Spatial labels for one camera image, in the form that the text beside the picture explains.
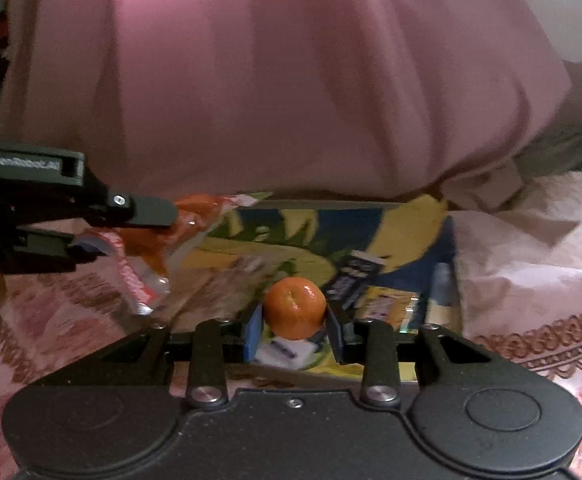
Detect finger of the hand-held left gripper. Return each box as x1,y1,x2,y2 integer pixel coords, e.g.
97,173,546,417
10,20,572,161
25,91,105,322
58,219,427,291
84,192,178,229
2,229,99,275

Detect yellow blue printed box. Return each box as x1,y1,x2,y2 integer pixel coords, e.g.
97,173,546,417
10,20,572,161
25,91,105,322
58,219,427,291
168,191,464,388

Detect tangerine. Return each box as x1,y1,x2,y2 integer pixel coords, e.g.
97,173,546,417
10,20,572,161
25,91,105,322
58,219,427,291
262,277,328,341

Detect floral pink bed sheet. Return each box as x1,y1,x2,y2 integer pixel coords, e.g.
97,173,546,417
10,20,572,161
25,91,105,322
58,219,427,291
0,150,582,480

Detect yellow purple snack packet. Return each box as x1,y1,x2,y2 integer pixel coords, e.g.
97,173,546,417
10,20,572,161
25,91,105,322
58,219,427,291
358,287,424,333

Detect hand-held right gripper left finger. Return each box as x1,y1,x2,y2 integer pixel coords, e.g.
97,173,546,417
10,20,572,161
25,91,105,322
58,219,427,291
86,302,265,409

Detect orange snack packet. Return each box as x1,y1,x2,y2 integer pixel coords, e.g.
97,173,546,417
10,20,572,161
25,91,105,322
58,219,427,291
71,192,262,317

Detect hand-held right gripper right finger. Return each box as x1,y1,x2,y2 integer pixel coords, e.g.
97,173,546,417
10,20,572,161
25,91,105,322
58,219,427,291
325,302,518,409

